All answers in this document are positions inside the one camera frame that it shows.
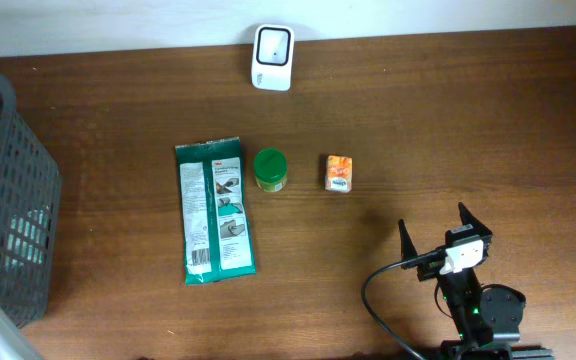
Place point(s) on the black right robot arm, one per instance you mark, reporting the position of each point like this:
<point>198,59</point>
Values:
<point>487,317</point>

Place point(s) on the grey mesh basket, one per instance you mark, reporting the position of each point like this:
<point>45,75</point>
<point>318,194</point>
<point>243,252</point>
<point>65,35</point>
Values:
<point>30,189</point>

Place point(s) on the green wipes package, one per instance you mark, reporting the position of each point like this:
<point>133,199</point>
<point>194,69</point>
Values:
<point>217,241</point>

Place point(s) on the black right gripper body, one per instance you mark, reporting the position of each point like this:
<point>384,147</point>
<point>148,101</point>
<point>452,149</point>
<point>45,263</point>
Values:
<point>429,270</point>

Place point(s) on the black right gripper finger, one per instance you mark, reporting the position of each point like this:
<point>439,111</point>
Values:
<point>408,250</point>
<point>467,218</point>

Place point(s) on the orange tissue pack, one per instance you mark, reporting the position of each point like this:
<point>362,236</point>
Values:
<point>338,176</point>

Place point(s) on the green lidded jar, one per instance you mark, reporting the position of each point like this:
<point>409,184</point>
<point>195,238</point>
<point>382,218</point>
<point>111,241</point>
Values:
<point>270,170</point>

